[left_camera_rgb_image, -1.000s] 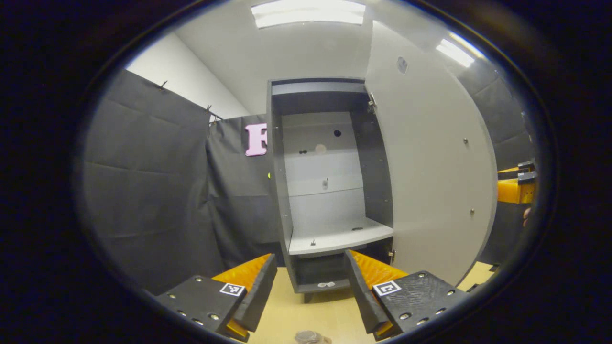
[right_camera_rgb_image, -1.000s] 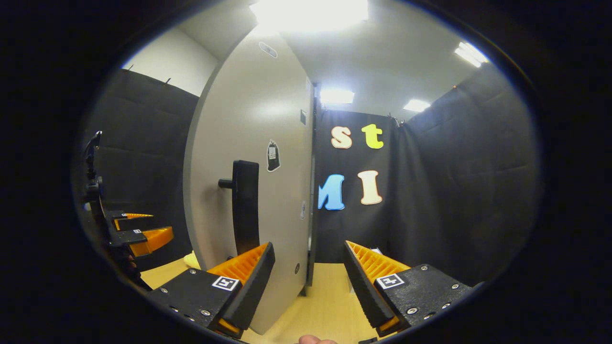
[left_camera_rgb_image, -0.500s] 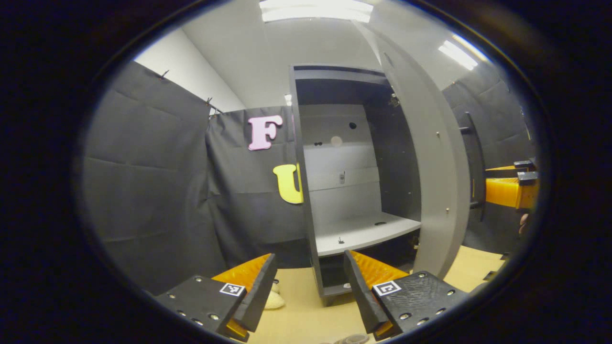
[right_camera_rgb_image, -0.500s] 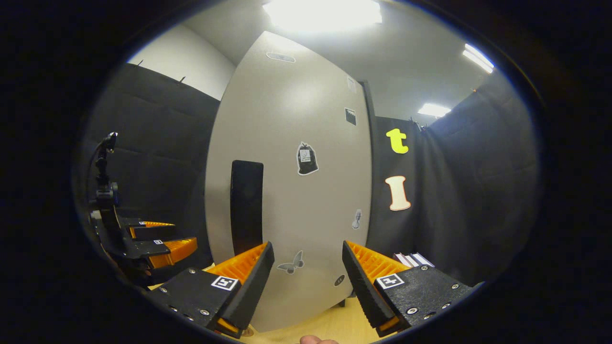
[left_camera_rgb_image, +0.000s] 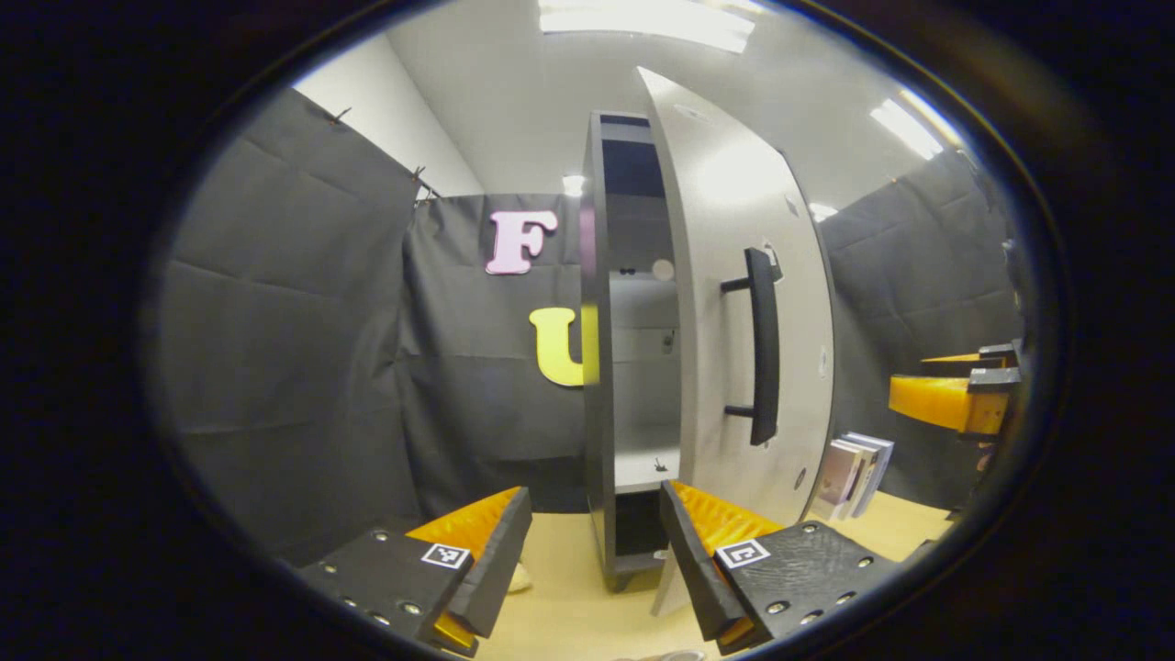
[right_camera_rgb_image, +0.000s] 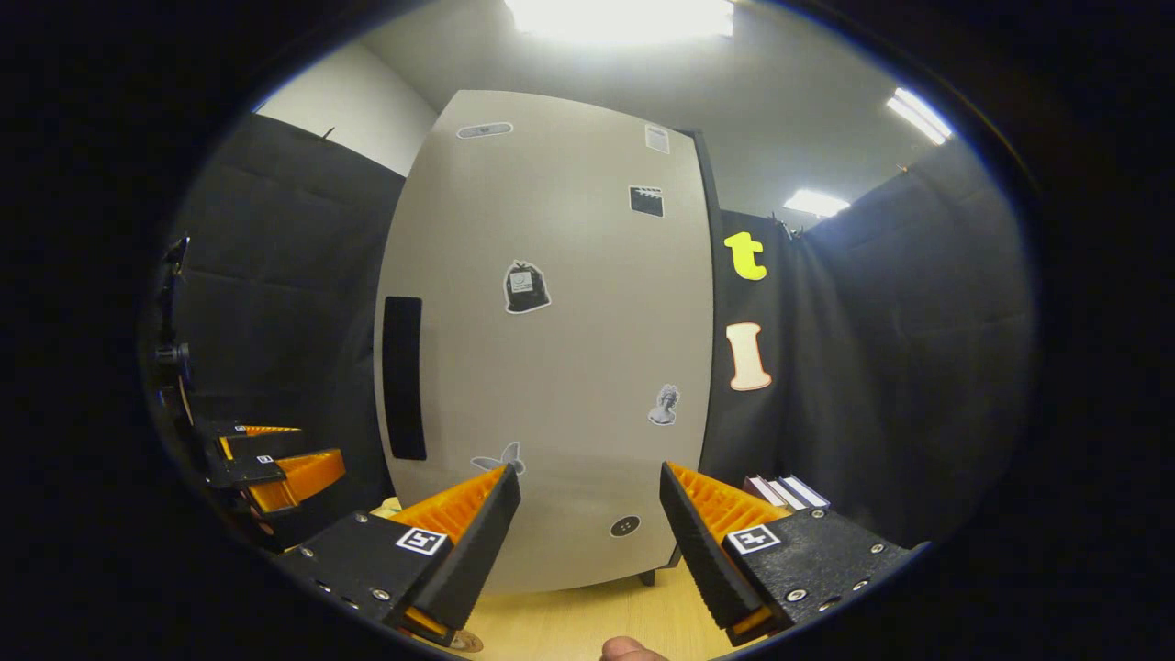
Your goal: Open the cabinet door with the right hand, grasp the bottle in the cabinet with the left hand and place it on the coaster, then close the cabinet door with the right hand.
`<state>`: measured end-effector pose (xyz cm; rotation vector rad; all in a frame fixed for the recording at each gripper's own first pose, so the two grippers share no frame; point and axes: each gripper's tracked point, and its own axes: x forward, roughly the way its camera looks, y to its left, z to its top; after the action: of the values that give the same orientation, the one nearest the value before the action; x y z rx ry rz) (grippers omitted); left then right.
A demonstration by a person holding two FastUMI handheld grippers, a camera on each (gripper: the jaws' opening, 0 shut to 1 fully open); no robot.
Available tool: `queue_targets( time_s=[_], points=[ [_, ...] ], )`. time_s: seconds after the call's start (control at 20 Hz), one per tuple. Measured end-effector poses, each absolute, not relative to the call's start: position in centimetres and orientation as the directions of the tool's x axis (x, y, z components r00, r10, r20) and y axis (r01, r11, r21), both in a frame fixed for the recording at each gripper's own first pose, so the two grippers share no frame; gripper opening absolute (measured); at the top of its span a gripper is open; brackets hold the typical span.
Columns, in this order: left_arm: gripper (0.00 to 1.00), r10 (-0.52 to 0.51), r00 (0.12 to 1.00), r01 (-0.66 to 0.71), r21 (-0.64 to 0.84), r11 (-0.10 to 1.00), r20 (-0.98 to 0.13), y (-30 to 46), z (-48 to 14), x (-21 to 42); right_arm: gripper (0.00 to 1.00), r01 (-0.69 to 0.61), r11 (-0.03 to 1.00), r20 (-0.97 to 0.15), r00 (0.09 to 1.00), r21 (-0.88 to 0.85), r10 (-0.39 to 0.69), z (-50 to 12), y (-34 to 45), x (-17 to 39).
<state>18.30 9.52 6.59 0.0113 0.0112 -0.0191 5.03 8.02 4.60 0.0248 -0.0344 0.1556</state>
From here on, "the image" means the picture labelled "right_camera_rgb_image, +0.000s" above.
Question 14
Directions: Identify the black backdrop cloth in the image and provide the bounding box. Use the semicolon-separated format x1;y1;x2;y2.
151;110;1038;552

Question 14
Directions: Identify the long ceiling light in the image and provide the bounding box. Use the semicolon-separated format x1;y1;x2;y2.
886;87;954;146

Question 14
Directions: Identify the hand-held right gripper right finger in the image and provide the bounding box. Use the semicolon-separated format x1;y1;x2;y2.
659;461;919;648

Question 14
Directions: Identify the small ceiling light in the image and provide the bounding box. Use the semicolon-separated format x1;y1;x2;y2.
783;188;850;219

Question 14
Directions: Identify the grey cabinet door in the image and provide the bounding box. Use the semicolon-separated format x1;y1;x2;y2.
374;89;715;596

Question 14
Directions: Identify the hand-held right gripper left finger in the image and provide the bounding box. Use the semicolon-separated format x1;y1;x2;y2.
275;464;522;648

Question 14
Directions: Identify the black door handle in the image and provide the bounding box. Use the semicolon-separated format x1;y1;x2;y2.
382;296;428;462

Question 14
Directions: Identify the large ceiling light panel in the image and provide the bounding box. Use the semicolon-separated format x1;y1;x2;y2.
503;0;735;48

